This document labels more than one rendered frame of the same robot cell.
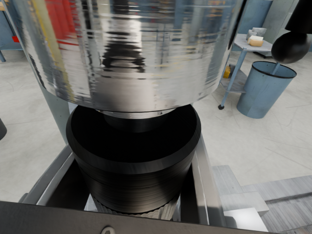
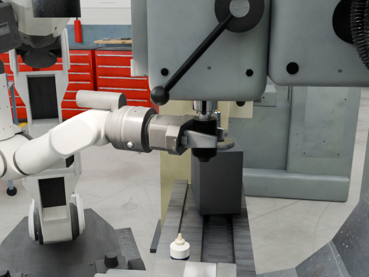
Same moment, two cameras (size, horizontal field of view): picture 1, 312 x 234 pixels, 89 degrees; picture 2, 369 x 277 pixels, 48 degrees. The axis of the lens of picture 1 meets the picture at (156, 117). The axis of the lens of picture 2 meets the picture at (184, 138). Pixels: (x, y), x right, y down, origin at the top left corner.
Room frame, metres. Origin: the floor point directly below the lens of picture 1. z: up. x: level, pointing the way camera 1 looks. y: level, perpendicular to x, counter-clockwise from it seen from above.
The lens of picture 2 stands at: (0.24, -0.71, 1.45)
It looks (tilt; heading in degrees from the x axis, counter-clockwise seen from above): 17 degrees down; 108
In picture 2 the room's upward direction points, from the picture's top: straight up
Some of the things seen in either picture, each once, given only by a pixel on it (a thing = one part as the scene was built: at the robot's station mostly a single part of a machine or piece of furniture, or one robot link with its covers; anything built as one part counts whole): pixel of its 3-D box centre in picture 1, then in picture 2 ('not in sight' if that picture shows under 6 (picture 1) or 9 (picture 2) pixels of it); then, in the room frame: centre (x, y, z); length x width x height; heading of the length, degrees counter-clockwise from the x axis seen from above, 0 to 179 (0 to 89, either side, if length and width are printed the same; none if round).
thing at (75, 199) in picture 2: not in sight; (57, 217); (-0.69, 0.54, 0.68); 0.21 x 0.20 x 0.13; 125
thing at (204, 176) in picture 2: not in sight; (214, 167); (-0.04, 0.43, 1.00); 0.22 x 0.12 x 0.20; 113
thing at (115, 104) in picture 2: not in sight; (108, 118); (-0.16, 0.02, 1.24); 0.11 x 0.11 x 0.11; 88
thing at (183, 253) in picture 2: not in sight; (179, 256); (-0.01, 0.01, 0.96); 0.04 x 0.04 x 0.11
